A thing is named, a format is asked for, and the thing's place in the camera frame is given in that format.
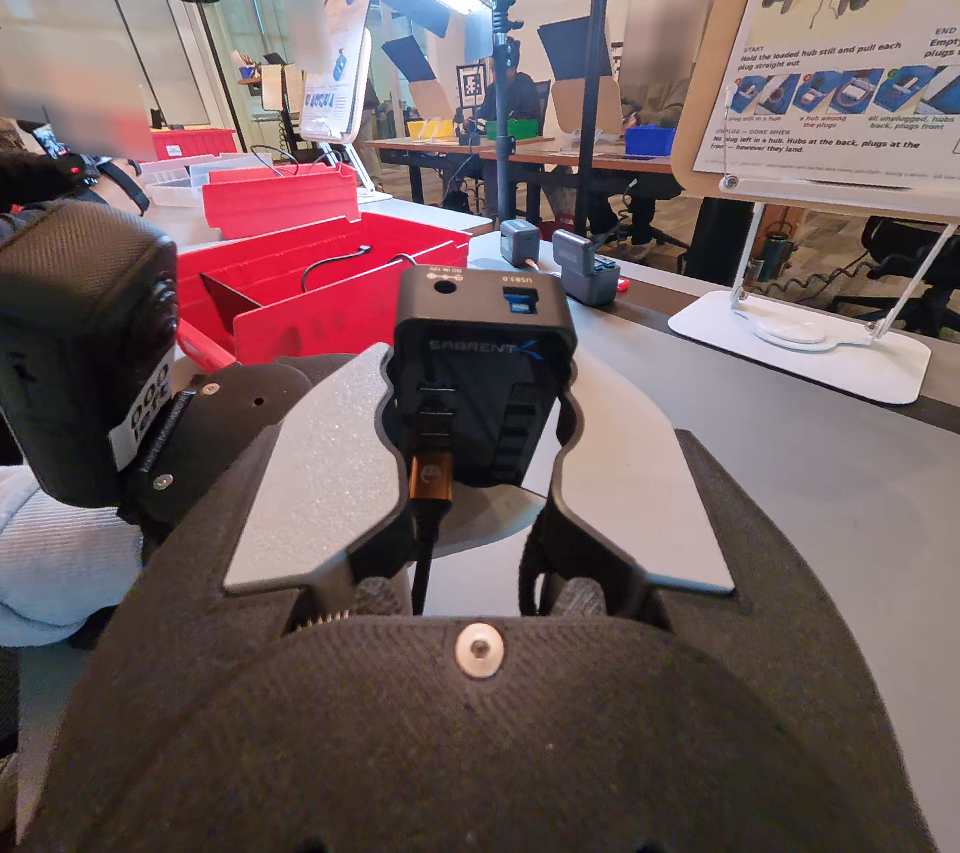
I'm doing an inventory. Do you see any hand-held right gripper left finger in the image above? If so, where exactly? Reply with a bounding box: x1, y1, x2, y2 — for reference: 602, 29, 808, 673
222, 341, 421, 616

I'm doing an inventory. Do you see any red plastic bin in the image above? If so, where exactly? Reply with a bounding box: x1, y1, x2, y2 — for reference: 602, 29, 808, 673
176, 214, 474, 374
150, 127, 239, 162
202, 163, 363, 241

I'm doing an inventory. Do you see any dark grey usb hub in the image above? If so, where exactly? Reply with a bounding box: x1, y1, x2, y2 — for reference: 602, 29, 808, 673
552, 229, 622, 308
500, 219, 543, 268

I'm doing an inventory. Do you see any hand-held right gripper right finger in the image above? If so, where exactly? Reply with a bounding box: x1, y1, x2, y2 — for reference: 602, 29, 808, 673
519, 354, 736, 616

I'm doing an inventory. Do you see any square marker sign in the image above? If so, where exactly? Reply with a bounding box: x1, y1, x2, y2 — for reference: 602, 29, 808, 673
455, 64, 489, 113

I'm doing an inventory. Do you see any clear plastic bin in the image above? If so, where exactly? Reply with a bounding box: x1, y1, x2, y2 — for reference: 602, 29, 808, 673
141, 157, 252, 248

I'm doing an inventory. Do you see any instruction board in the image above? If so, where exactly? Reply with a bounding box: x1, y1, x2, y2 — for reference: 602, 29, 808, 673
669, 0, 960, 224
298, 0, 374, 143

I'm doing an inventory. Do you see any usb cable with copper plug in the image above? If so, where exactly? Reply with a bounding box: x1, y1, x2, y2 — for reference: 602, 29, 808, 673
407, 410, 457, 616

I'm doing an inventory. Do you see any black office chair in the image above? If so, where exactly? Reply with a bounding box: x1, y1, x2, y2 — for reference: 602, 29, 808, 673
828, 215, 960, 338

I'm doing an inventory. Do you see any white board stand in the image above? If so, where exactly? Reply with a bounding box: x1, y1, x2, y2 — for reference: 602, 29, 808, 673
667, 200, 960, 406

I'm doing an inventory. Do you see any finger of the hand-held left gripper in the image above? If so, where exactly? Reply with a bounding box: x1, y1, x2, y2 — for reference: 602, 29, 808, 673
436, 484, 549, 559

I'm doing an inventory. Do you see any black cable with black plug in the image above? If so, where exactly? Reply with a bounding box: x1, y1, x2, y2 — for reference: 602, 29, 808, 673
300, 244, 374, 293

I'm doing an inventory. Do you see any black usb hub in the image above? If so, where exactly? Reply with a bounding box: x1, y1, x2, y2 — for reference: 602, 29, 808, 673
390, 265, 580, 488

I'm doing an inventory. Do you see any black light stand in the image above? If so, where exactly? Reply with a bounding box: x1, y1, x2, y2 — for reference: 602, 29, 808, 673
573, 0, 618, 239
491, 0, 520, 224

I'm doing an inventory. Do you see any blue plastic bin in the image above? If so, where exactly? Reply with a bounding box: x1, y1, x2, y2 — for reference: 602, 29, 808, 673
624, 125, 678, 158

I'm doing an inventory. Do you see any person's left forearm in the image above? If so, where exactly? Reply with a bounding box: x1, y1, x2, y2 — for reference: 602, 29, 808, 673
0, 466, 145, 648

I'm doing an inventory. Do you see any wooden edged desk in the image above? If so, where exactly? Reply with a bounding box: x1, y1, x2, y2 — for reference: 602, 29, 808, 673
358, 134, 680, 209

